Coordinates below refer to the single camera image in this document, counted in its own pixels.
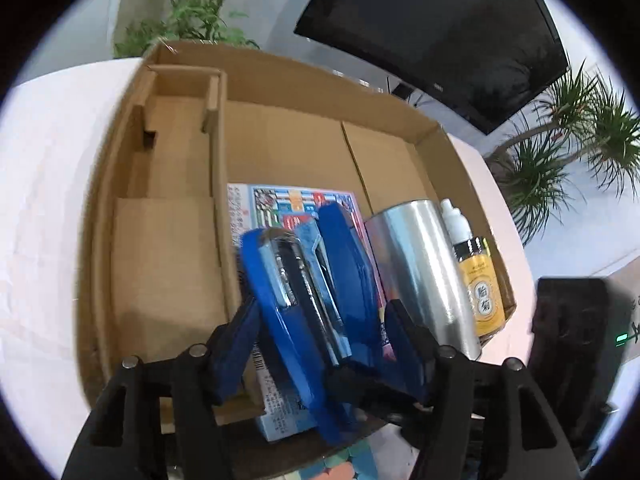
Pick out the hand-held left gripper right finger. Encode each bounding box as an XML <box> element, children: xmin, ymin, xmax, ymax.
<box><xmin>384</xmin><ymin>299</ymin><xmax>584</xmax><ymax>480</ymax></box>

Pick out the spiky palm plant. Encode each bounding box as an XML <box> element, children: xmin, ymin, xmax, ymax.
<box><xmin>486</xmin><ymin>59</ymin><xmax>640</xmax><ymax>247</ymax></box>

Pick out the pastel patterned sheet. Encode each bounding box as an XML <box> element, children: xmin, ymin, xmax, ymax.
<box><xmin>294</xmin><ymin>432</ymin><xmax>387</xmax><ymax>480</ymax></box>

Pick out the colourful board game box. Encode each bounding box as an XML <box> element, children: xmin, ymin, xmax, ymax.
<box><xmin>227</xmin><ymin>183</ymin><xmax>397</xmax><ymax>444</ymax></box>

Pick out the silver metal can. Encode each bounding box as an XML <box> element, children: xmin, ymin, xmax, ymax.
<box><xmin>363</xmin><ymin>199</ymin><xmax>484</xmax><ymax>362</ymax></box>

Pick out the cardboard box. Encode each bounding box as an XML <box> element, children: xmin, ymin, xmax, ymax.
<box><xmin>75</xmin><ymin>40</ymin><xmax>519</xmax><ymax>435</ymax></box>

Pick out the black television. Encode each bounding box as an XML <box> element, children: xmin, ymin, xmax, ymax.
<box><xmin>293</xmin><ymin>0</ymin><xmax>571</xmax><ymax>136</ymax></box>

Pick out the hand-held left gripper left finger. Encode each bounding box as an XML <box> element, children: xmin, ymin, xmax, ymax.
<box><xmin>62</xmin><ymin>295</ymin><xmax>261</xmax><ymax>480</ymax></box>

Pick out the blue stapler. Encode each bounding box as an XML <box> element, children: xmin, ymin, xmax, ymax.
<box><xmin>239</xmin><ymin>203</ymin><xmax>402</xmax><ymax>447</ymax></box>

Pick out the yellow label glass jar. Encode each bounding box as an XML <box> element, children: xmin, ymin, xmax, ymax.
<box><xmin>452</xmin><ymin>236</ymin><xmax>502</xmax><ymax>339</ymax></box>

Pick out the green leafy plant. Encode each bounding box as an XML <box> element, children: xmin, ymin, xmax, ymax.
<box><xmin>113</xmin><ymin>0</ymin><xmax>261</xmax><ymax>59</ymax></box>

